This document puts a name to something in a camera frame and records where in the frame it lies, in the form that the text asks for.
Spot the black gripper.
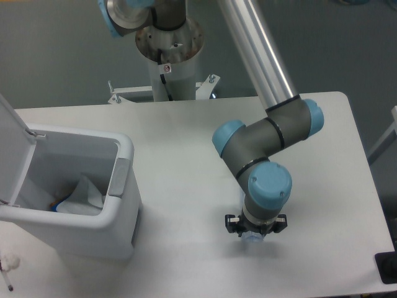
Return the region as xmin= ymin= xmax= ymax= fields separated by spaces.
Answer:
xmin=225 ymin=214 xmax=288 ymax=237

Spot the clear blue plastic bottle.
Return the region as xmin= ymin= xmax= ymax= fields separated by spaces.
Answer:
xmin=239 ymin=191 xmax=265 ymax=245

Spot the clear plastic bag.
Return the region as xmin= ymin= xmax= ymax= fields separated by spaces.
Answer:
xmin=57 ymin=174 xmax=105 ymax=216

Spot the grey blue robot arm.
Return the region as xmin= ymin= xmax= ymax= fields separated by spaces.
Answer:
xmin=98 ymin=1 xmax=324 ymax=235

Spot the white trash can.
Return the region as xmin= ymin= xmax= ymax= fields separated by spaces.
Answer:
xmin=1 ymin=124 xmax=141 ymax=259

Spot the white trash can lid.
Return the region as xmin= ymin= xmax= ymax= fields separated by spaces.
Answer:
xmin=1 ymin=96 xmax=46 ymax=205

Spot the colourful snack wrapper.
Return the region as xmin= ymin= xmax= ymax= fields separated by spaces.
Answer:
xmin=49 ymin=196 xmax=69 ymax=212

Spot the white crumpled tissue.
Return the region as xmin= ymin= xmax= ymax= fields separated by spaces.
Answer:
xmin=1 ymin=253 xmax=20 ymax=272

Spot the black clamp mount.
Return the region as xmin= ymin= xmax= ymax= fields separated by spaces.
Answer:
xmin=375 ymin=251 xmax=396 ymax=284

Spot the white pedestal base frame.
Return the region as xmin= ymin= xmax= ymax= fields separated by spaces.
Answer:
xmin=107 ymin=74 xmax=221 ymax=104

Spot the white frame at right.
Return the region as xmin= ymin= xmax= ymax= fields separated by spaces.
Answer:
xmin=367 ymin=106 xmax=396 ymax=166

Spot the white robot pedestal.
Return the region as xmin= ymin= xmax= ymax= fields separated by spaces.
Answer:
xmin=135 ymin=17 xmax=204 ymax=86

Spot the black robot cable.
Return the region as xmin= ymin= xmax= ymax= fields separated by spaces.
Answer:
xmin=156 ymin=48 xmax=174 ymax=102

